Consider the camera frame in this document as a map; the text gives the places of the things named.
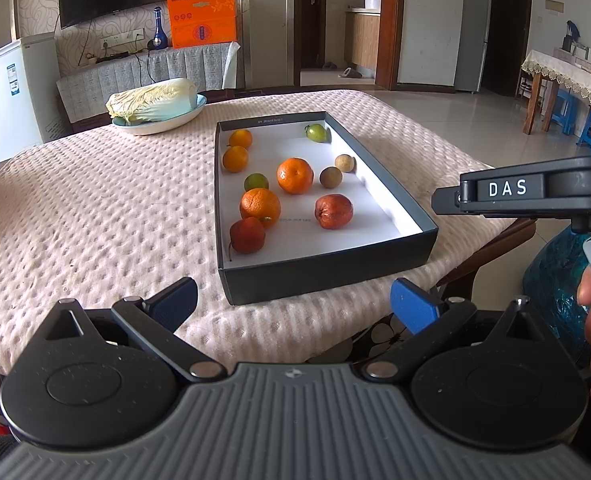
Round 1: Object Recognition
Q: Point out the large orange mandarin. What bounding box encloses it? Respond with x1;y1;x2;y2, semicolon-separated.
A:
277;158;315;195
240;188;282;228

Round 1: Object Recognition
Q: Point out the black television cable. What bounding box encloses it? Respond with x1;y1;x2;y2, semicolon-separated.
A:
78;20;96;66

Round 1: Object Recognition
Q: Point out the dark floral bed sheet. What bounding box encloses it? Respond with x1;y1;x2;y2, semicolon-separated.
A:
0;305;426;441

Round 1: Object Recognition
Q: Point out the white lace cabinet cloth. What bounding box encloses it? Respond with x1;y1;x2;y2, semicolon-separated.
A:
56;42;240;123

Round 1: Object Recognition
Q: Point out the blue glass bottle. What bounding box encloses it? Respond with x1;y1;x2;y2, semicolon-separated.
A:
148;6;169;51

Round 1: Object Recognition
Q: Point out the brown wooden door frame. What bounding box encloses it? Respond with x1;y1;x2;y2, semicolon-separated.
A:
293;0;406;91

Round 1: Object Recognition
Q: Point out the orange gift box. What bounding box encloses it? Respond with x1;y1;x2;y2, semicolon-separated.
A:
166;0;238;50

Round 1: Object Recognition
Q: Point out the brown wooden table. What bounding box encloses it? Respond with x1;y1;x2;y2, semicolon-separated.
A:
520;50;591;136

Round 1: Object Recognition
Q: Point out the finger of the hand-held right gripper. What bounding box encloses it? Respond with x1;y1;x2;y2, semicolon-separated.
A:
431;182;476;216

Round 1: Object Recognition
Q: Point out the dark wooden television cabinet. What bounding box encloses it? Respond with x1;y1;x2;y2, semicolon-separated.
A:
196;87;296;106

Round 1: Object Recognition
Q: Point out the dark doorway door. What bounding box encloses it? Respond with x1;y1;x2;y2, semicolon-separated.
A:
483;0;533;97

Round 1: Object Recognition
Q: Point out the blue and black appliance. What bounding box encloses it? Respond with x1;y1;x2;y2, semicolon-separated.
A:
561;21;581;53

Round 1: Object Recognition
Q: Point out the white and blue plate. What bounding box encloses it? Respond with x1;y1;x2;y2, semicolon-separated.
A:
112;94;208;136

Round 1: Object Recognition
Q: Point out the black hanging cable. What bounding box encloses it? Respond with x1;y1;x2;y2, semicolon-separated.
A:
146;52;164;86

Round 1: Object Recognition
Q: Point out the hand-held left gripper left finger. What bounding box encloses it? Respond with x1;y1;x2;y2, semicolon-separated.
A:
43;276;229;381

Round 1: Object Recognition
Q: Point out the napa cabbage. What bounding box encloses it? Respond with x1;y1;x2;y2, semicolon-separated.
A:
106;78;198;126

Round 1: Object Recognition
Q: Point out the blue plastic bag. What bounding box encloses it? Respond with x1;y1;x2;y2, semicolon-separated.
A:
523;225;591;371

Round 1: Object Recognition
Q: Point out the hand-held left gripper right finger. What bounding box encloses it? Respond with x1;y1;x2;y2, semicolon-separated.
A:
363;277;551;381

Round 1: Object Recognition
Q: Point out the dark grey cardboard box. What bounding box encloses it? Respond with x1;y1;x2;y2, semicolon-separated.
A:
214;111;439;307

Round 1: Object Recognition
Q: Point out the dark wooden door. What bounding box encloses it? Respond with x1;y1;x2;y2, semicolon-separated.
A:
300;0;326;68

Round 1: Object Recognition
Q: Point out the cream lace tablecloth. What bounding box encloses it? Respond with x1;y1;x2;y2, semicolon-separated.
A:
520;50;591;116

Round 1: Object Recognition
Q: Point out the white chest freezer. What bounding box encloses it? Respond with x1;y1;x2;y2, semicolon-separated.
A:
0;32;69;171

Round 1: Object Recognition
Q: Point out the wrinkled red apple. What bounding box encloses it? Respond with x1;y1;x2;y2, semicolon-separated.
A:
314;194;355;231
229;217;266;255

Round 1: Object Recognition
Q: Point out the silver refrigerator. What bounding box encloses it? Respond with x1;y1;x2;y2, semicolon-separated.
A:
454;0;493;93

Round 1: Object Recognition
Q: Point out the wooden kitchen cabinet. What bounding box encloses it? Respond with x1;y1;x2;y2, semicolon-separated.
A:
344;7;380;73

